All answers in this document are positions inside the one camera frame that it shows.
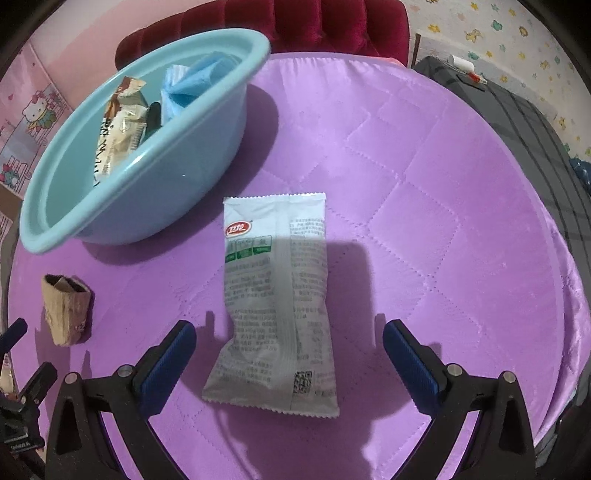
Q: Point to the small white container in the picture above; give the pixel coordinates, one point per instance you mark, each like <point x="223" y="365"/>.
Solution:
<point x="461" y="62"/>

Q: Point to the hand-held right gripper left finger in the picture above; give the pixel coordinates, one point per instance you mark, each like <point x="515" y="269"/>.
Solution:
<point x="166" y="364"/>

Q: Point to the pink cartoon curtain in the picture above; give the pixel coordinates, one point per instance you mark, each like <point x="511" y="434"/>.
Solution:
<point x="27" y="115"/>

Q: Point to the light blue plastic basin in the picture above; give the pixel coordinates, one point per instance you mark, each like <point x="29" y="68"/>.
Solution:
<point x="184" y="184"/>

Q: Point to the light blue packet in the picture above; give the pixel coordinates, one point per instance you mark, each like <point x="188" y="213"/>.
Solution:
<point x="184" y="87"/>

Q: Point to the small red white box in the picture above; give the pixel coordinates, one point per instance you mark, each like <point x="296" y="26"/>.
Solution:
<point x="478" y="77"/>

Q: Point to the blue star-print cloth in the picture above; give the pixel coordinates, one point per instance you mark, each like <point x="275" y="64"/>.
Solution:
<point x="581" y="175"/>

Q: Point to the white snack packet green label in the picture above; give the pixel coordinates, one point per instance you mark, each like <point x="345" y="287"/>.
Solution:
<point x="272" y="300"/>

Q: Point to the purple quilted table cover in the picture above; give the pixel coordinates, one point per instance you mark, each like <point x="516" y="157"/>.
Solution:
<point x="438" y="230"/>

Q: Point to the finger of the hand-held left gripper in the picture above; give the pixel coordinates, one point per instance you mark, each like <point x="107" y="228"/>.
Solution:
<point x="14" y="334"/>
<point x="39" y="381"/>

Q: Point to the brown white sachet wrapper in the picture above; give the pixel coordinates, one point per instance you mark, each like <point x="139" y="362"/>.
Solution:
<point x="122" y="129"/>

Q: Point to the red tufted velvet sofa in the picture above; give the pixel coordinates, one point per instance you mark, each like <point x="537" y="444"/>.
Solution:
<point x="323" y="27"/>

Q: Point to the brown cardboard sleeve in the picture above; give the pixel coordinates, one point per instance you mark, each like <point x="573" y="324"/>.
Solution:
<point x="64" y="314"/>

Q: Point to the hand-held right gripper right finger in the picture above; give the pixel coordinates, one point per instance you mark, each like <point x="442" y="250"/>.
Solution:
<point x="411" y="364"/>

